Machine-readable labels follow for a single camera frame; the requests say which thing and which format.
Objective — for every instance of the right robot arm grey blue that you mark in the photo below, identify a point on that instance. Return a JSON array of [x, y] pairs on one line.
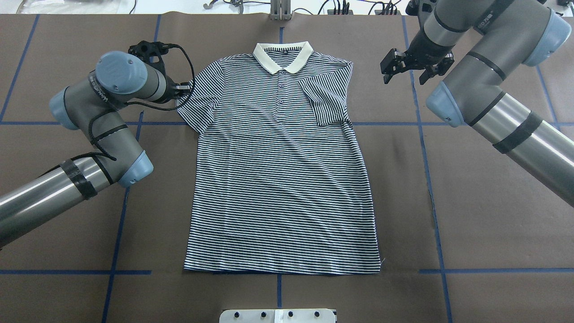
[[475, 45]]

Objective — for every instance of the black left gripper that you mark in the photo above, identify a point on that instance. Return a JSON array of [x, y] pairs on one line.
[[171, 89]]

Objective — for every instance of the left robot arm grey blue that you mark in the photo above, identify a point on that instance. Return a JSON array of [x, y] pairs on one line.
[[113, 156]]

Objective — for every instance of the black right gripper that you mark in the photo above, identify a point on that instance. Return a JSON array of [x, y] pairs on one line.
[[419, 50]]

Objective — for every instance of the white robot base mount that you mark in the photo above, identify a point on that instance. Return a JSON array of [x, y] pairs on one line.
[[309, 315]]

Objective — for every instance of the navy white striped polo shirt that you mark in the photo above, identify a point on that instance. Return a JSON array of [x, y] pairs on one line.
[[281, 184]]

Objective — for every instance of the aluminium frame post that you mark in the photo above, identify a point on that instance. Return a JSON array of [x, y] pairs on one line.
[[280, 10]]

